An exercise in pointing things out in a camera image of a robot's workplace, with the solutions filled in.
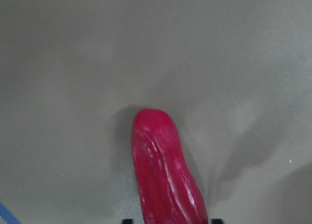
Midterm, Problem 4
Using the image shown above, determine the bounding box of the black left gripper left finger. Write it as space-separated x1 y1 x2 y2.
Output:
122 219 133 224

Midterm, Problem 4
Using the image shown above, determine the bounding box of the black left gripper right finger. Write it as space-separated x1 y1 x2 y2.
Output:
211 219 222 224

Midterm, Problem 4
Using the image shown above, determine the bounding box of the red chili pepper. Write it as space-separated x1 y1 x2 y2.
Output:
131 109 209 224

